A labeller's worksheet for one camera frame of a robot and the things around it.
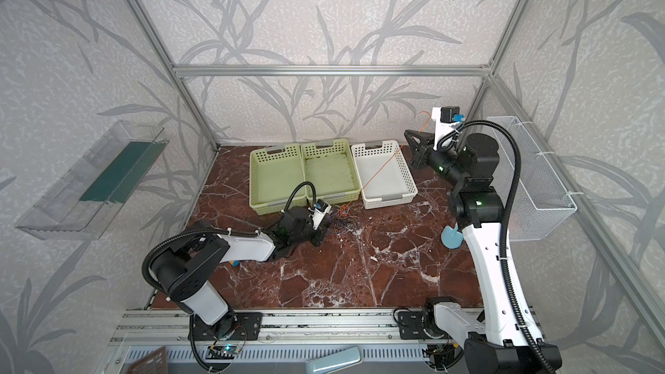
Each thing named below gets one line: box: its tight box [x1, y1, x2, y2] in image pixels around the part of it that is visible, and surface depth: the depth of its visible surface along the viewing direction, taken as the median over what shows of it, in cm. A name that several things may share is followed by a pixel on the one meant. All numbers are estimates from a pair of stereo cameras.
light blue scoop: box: [440, 221, 464, 250], surface depth 93 cm
